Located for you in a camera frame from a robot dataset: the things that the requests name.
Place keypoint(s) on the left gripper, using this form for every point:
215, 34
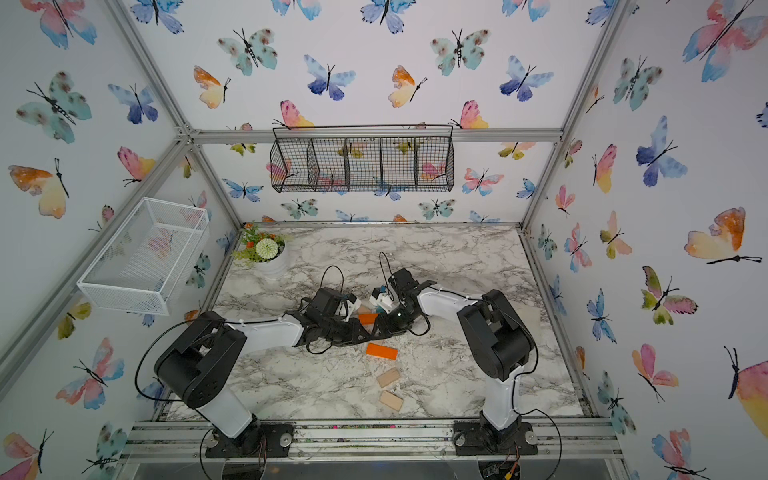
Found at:
354, 333

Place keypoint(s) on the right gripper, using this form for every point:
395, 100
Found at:
388, 327

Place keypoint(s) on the orange rectangular block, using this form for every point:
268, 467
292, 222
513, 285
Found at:
368, 318
380, 351

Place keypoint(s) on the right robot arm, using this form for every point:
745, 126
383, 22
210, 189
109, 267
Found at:
497, 337

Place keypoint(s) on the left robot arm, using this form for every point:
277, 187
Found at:
198, 364

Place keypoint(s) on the small wood block upper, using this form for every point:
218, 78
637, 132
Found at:
388, 377

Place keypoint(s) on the small wood block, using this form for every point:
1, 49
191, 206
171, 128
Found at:
391, 401
388, 377

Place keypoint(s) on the small wood block lower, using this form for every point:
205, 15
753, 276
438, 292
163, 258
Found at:
391, 401

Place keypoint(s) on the potted flower plant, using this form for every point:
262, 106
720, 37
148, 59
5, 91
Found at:
266, 252

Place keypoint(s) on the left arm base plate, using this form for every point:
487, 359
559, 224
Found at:
258, 440

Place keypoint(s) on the black wire wall basket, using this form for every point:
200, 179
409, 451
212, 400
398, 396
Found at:
373, 158

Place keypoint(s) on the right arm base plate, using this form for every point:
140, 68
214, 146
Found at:
482, 438

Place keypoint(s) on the white mesh wall basket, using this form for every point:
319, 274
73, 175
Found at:
140, 266

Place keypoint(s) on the aluminium front rail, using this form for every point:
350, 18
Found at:
568, 438

